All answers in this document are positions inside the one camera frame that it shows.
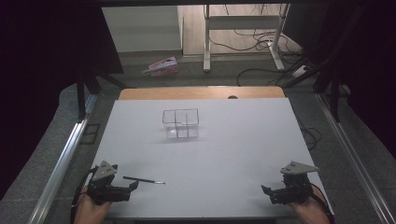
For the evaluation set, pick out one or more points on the person's left hand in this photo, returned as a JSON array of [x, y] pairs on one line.
[[90, 212]]

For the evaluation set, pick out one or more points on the clear acrylic organizer box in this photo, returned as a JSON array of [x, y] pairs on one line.
[[181, 124]]

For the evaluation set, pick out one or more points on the pink patterned box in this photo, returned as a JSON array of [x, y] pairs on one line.
[[162, 67]]

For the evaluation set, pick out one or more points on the white power strip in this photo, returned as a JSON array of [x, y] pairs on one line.
[[300, 71]]

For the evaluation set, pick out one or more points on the white table cover sheet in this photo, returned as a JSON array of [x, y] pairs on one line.
[[211, 161]]

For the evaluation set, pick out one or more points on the aluminium rail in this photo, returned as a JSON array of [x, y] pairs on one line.
[[351, 155], [62, 161]]

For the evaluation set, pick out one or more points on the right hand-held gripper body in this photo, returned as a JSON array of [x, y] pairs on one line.
[[295, 183]]

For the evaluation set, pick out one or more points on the dark curtain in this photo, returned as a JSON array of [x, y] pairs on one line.
[[40, 77], [373, 62]]

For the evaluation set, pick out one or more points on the black metal stand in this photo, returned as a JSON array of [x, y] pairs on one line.
[[334, 93], [81, 93]]

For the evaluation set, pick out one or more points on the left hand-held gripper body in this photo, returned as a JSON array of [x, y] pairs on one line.
[[102, 174]]

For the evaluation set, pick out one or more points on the white metal desk frame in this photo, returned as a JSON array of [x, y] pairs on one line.
[[207, 40]]

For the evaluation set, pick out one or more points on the wooden table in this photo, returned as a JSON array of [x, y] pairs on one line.
[[199, 92]]

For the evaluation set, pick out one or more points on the person's right hand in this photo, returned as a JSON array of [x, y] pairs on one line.
[[311, 211]]

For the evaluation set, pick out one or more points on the thin black pen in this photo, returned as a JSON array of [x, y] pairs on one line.
[[143, 179]]

